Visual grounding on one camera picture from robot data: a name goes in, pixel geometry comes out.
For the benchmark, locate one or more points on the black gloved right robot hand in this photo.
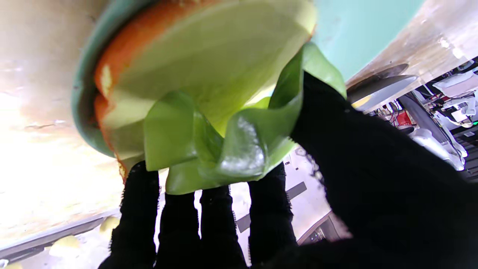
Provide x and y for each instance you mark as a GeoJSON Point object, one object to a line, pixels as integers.
{"type": "Point", "coordinates": [373, 186]}

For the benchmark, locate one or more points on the toy green lettuce leaf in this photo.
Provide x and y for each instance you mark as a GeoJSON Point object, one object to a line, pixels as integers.
{"type": "Point", "coordinates": [242, 142]}

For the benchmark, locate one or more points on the yellow fruit piece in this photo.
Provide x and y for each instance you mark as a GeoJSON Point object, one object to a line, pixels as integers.
{"type": "Point", "coordinates": [64, 246]}
{"type": "Point", "coordinates": [109, 224]}

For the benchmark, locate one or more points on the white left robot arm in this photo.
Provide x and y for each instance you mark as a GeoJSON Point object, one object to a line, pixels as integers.
{"type": "Point", "coordinates": [437, 149]}

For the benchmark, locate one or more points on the grey round plate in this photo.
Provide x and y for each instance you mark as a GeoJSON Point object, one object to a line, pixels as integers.
{"type": "Point", "coordinates": [384, 89]}

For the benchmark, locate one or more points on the green round plate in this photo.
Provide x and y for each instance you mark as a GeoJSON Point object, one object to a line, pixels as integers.
{"type": "Point", "coordinates": [354, 30]}

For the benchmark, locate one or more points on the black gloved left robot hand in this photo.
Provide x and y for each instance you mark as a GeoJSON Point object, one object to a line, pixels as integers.
{"type": "Point", "coordinates": [422, 119]}

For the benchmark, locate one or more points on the toy bread slice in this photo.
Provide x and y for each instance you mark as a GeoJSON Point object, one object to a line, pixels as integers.
{"type": "Point", "coordinates": [209, 56]}

